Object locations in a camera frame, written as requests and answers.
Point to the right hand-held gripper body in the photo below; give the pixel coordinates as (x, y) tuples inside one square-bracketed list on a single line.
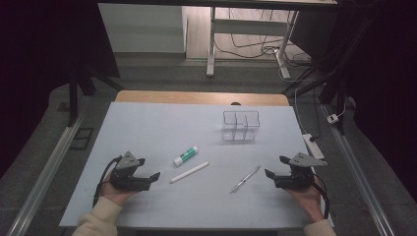
[(296, 178)]

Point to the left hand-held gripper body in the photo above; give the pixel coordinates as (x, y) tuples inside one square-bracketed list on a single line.
[(129, 178)]

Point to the silver pen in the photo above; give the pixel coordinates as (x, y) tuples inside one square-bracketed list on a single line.
[(245, 179)]

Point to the white pen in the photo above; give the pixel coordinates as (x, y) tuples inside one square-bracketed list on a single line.
[(189, 172)]

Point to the white green glue stick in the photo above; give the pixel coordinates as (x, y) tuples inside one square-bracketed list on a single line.
[(186, 156)]

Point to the clear plastic organizer box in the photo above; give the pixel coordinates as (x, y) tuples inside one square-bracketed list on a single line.
[(241, 131)]

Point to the person's left hand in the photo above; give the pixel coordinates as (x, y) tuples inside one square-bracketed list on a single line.
[(114, 195)]

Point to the person's right hand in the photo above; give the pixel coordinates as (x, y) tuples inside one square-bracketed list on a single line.
[(309, 201)]

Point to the white power strip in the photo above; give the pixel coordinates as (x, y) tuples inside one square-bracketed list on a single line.
[(313, 146)]

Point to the light blue table mat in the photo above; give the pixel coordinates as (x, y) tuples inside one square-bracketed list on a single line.
[(164, 131)]

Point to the small white plug adapter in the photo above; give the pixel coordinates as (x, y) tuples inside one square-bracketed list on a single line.
[(332, 118)]

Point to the dark table grommet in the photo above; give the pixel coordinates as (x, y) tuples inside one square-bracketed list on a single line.
[(235, 103)]

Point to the black metal stand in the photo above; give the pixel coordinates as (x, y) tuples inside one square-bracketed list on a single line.
[(73, 98), (337, 88)]

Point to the dark curtain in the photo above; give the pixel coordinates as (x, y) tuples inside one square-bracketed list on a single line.
[(39, 65), (387, 82)]

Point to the white-legged desk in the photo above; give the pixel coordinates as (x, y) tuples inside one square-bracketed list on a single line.
[(210, 49)]

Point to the white cabinet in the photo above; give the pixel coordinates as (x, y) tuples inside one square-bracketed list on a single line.
[(141, 29)]

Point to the aluminium floor rail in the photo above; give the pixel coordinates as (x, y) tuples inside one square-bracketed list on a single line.
[(360, 183), (49, 170)]

